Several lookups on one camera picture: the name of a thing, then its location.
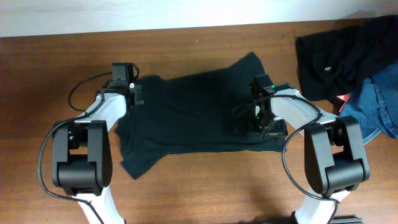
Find dark green cloth garment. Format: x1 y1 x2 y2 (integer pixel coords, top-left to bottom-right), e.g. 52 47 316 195
116 52 285 179

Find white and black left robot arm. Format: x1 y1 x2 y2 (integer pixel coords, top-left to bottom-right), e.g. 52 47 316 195
49 62 143 223

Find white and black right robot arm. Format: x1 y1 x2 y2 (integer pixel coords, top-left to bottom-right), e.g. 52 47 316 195
241 74 370 224

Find blue denim jeans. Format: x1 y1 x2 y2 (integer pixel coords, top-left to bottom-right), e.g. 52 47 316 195
340 63 397 144

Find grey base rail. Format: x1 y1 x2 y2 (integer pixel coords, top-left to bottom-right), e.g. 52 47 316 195
330 217 363 224

